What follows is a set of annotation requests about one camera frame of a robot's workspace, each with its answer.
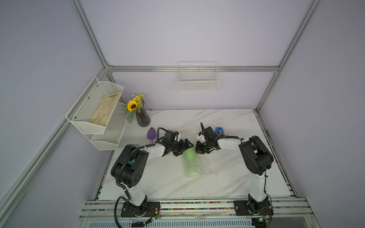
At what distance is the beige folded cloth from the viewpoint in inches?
29.4

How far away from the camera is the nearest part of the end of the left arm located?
75cm

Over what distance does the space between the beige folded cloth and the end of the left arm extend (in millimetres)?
334

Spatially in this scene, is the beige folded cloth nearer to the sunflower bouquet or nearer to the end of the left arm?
the sunflower bouquet

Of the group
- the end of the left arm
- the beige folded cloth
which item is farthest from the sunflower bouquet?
the end of the left arm
